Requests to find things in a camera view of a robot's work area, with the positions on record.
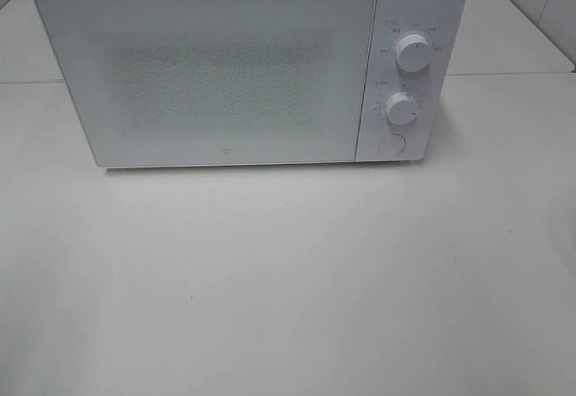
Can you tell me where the white control knob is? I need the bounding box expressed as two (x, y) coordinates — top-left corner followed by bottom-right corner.
(384, 92), (419, 126)
(392, 31), (433, 73)

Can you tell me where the white microwave door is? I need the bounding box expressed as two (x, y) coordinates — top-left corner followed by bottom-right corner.
(36, 0), (374, 168)

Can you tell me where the round white door button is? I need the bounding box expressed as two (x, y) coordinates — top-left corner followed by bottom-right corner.
(378, 134), (406, 160)

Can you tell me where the white microwave oven body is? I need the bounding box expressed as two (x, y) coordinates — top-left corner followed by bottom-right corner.
(34, 0), (469, 173)

